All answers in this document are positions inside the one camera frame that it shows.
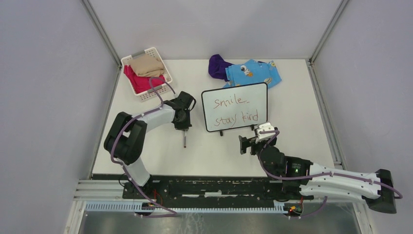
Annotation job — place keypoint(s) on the white plastic basket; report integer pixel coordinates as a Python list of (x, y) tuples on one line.
[(161, 88)]

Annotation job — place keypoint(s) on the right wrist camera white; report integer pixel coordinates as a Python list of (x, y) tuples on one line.
[(265, 131)]

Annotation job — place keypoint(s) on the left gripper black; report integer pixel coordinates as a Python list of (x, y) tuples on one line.
[(185, 126)]

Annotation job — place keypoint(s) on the pink cloth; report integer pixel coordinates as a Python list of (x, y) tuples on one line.
[(141, 84)]

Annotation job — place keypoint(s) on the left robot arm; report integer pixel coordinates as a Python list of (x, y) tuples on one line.
[(126, 137)]

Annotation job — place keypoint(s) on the purple cloth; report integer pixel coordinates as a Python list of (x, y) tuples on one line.
[(217, 67)]

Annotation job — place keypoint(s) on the blue patterned cloth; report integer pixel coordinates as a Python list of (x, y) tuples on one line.
[(252, 72)]

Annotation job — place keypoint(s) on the whiteboard with black frame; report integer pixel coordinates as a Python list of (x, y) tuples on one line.
[(235, 107)]

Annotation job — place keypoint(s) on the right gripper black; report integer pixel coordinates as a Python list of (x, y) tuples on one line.
[(245, 143)]

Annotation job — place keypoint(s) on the beige folded cloth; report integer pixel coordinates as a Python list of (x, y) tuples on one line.
[(147, 66)]

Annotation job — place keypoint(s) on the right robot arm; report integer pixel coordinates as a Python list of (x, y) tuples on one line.
[(306, 178)]

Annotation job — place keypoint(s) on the marker pen white barrel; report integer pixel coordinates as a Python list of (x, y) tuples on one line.
[(185, 138)]

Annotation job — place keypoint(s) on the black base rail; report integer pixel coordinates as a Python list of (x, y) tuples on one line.
[(218, 192)]

